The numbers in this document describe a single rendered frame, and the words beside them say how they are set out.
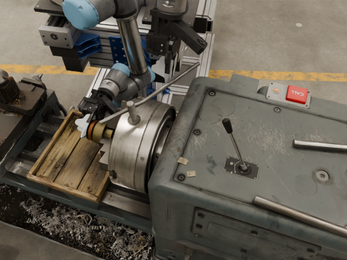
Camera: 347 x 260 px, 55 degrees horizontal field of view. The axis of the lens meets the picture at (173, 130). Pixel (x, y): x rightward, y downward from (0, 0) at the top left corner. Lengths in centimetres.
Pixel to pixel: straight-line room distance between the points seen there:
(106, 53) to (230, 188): 109
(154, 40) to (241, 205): 49
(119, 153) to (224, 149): 31
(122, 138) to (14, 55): 248
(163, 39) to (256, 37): 250
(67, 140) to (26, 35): 223
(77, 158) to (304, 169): 87
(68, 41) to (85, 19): 44
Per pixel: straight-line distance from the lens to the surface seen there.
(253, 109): 105
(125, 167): 103
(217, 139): 96
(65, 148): 145
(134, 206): 129
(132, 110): 97
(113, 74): 134
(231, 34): 336
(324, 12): 392
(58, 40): 163
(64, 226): 163
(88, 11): 118
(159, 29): 93
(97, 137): 117
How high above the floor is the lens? 204
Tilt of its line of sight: 54 degrees down
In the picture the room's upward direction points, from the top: straight up
